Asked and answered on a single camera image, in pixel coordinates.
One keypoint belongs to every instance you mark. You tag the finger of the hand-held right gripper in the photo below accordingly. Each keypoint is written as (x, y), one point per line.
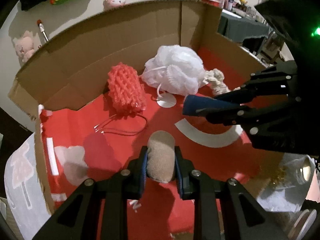
(200, 105)
(265, 82)

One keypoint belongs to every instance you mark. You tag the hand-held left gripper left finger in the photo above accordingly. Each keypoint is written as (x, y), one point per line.
(144, 170)

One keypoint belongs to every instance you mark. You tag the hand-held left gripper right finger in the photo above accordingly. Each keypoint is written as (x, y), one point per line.
(178, 172)

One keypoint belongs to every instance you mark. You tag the beige plush pad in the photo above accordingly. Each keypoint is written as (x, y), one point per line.
(161, 155)

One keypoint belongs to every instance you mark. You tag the cream crochet knit piece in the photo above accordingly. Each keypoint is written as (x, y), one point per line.
(217, 80)

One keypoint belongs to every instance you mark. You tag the white mesh bath pouf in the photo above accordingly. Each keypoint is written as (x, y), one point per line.
(177, 70)

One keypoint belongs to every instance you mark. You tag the red foam net sleeve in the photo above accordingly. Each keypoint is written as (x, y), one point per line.
(126, 90)

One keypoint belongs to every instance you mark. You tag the cardboard box with red inside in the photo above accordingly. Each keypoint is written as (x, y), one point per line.
(125, 42)

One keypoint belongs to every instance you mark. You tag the table with green cloth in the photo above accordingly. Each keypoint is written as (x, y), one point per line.
(240, 27)

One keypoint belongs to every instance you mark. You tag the printed bed sheet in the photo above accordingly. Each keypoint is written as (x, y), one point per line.
(17, 170)

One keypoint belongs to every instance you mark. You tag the pink plush toy with spots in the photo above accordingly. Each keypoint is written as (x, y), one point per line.
(115, 0)

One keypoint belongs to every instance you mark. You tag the pale pink plush toy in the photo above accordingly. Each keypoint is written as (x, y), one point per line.
(25, 46)

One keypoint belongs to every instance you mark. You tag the red-tipped metal stick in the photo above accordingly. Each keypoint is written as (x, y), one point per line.
(43, 30)

